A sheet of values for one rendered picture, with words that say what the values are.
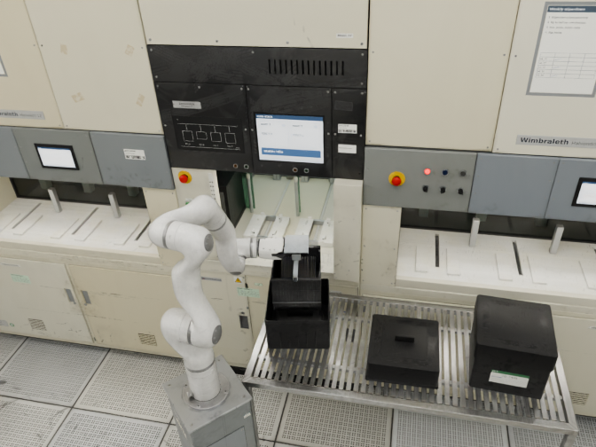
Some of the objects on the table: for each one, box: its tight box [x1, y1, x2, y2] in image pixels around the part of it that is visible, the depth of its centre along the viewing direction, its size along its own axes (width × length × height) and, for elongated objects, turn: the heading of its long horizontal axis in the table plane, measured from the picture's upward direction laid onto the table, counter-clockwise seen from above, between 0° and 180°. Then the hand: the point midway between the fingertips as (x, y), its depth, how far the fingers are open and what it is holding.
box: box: [469, 294, 559, 399], centre depth 214 cm, size 29×29×25 cm
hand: (295, 247), depth 219 cm, fingers closed on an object, 4 cm apart
